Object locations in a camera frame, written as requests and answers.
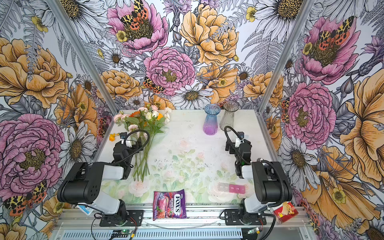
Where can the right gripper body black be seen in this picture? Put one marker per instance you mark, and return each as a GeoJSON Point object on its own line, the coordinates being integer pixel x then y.
{"type": "Point", "coordinates": [233, 146]}

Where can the blue purple glass vase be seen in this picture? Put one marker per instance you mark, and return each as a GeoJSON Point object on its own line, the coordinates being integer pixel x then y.
{"type": "Point", "coordinates": [210, 126]}

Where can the orange gerbera flower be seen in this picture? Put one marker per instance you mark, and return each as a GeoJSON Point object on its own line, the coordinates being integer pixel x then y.
{"type": "Point", "coordinates": [136, 114]}

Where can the white rose flower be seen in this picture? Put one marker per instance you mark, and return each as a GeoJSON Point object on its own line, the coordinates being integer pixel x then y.
{"type": "Point", "coordinates": [148, 116]}

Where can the yellow orange rose flower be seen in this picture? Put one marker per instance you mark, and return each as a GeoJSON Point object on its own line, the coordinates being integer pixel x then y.
{"type": "Point", "coordinates": [160, 116]}

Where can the pink carnation flower stem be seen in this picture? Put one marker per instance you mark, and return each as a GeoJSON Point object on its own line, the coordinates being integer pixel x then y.
{"type": "Point", "coordinates": [149, 109]}

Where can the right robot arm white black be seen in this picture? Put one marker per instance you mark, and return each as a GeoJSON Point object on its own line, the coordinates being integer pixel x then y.
{"type": "Point", "coordinates": [271, 186]}

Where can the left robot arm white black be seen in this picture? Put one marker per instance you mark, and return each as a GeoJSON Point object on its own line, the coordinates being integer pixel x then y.
{"type": "Point", "coordinates": [82, 185]}

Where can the clear grey glass vase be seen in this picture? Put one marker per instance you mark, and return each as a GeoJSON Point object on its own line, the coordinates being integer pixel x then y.
{"type": "Point", "coordinates": [229, 115]}

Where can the small yellow flower on table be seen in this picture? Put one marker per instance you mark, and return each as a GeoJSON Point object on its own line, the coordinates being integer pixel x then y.
{"type": "Point", "coordinates": [112, 137]}

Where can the pink carnation stem on table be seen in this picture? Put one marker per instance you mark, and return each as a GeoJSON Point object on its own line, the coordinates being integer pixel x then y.
{"type": "Point", "coordinates": [129, 123]}

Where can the pink white pill organizer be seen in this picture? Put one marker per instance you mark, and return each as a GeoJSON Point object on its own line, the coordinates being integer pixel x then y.
{"type": "Point", "coordinates": [231, 188]}

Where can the purple Fox's candy bag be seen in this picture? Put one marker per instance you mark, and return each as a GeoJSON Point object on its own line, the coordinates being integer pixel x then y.
{"type": "Point", "coordinates": [170, 205]}

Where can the white blue packet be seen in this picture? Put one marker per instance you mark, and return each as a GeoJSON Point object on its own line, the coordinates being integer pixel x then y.
{"type": "Point", "coordinates": [85, 209]}

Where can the red bandage box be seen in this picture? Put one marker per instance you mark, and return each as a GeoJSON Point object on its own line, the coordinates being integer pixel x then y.
{"type": "Point", "coordinates": [285, 212]}

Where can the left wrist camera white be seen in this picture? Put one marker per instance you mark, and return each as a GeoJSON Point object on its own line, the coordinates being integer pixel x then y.
{"type": "Point", "coordinates": [126, 140]}

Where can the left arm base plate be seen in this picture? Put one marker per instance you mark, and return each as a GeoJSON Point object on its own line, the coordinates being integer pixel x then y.
{"type": "Point", "coordinates": [132, 218]}

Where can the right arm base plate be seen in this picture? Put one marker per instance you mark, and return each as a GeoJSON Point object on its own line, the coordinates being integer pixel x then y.
{"type": "Point", "coordinates": [234, 217]}

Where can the aluminium rail front frame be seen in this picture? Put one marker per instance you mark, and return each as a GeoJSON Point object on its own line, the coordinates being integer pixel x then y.
{"type": "Point", "coordinates": [203, 222]}

